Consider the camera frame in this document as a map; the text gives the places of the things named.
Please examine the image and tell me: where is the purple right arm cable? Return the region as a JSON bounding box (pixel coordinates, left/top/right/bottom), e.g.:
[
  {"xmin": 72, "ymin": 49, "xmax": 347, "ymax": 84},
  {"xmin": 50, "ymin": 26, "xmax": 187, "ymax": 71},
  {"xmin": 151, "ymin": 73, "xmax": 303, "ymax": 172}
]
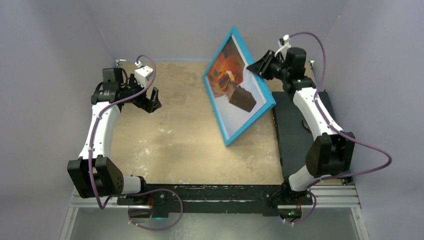
[{"xmin": 284, "ymin": 31, "xmax": 393, "ymax": 226}]

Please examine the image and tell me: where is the small black hammer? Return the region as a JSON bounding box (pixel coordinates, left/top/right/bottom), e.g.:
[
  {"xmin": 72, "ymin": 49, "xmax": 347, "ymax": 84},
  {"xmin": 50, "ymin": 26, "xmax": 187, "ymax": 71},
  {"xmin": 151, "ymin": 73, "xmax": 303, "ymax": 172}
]
[{"xmin": 302, "ymin": 119, "xmax": 312, "ymax": 133}]

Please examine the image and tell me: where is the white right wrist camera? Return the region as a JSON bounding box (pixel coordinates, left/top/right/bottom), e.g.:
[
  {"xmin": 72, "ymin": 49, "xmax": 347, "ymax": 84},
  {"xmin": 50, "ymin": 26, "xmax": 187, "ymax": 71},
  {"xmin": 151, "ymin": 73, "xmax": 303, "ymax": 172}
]
[{"xmin": 275, "ymin": 34, "xmax": 291, "ymax": 55}]

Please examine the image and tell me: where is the hot air balloon photo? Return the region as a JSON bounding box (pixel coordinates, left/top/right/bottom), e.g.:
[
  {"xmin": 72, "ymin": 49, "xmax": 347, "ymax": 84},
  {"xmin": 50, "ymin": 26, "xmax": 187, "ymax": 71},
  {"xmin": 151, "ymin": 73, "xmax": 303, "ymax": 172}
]
[{"xmin": 206, "ymin": 35, "xmax": 267, "ymax": 138}]

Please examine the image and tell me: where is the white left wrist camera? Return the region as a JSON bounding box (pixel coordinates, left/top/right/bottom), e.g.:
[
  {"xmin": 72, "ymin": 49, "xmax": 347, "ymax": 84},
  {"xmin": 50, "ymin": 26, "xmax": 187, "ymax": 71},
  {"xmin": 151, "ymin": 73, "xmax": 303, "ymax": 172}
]
[{"xmin": 134, "ymin": 61, "xmax": 157, "ymax": 89}]

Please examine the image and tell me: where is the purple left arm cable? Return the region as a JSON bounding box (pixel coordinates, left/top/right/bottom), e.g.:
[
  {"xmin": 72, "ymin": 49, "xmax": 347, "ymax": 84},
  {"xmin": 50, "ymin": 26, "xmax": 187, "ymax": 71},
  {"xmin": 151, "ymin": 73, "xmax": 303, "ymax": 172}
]
[{"xmin": 87, "ymin": 54, "xmax": 184, "ymax": 232}]

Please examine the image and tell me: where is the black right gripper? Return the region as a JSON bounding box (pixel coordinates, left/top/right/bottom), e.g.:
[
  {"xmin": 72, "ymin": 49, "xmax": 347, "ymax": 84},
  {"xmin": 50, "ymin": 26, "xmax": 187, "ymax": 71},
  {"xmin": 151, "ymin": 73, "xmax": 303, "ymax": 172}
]
[{"xmin": 246, "ymin": 51, "xmax": 289, "ymax": 82}]

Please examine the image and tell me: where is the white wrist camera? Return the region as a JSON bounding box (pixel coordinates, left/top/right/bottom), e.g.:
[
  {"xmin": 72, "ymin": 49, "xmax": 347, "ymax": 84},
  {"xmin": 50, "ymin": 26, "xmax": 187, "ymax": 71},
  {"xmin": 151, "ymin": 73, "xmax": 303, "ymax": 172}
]
[
  {"xmin": 275, "ymin": 34, "xmax": 291, "ymax": 55},
  {"xmin": 134, "ymin": 61, "xmax": 157, "ymax": 89}
]

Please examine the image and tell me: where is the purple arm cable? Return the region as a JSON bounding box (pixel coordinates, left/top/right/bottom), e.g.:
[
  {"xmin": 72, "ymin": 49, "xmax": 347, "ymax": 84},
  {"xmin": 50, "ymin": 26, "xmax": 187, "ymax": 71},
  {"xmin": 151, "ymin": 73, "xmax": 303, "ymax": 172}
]
[
  {"xmin": 284, "ymin": 31, "xmax": 393, "ymax": 226},
  {"xmin": 87, "ymin": 54, "xmax": 184, "ymax": 232}
]

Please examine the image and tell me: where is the aluminium front rail frame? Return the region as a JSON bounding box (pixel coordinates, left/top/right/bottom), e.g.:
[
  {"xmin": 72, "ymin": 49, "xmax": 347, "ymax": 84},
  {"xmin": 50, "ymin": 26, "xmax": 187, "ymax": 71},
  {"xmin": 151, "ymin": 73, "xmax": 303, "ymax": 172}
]
[{"xmin": 60, "ymin": 185, "xmax": 370, "ymax": 240}]

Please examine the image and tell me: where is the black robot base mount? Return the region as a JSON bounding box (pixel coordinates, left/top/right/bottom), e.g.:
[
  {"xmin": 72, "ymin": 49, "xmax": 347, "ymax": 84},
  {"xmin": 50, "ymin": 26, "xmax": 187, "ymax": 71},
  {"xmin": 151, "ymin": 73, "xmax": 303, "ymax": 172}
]
[{"xmin": 117, "ymin": 183, "xmax": 313, "ymax": 218}]

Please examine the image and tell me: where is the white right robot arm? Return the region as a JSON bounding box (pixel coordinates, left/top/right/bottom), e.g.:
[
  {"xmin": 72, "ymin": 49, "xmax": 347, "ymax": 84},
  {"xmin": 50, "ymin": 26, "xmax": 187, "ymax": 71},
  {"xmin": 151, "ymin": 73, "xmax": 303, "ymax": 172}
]
[{"xmin": 247, "ymin": 47, "xmax": 355, "ymax": 204}]

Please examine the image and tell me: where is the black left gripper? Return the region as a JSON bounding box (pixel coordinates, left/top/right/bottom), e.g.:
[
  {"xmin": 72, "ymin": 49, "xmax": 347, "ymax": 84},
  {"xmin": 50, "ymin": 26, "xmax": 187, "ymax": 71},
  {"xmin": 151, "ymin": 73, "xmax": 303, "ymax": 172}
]
[{"xmin": 119, "ymin": 74, "xmax": 161, "ymax": 113}]

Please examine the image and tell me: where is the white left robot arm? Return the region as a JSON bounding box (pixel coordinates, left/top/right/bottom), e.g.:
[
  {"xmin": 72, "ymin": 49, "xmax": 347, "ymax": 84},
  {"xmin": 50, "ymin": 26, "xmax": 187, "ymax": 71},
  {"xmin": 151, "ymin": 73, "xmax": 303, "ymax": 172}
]
[{"xmin": 67, "ymin": 66, "xmax": 162, "ymax": 205}]

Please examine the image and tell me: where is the dark green flat box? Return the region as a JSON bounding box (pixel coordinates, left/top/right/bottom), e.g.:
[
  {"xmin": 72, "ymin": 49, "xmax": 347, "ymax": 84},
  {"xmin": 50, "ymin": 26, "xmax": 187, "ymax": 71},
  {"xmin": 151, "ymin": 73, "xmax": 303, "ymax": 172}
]
[{"xmin": 272, "ymin": 91, "xmax": 355, "ymax": 183}]

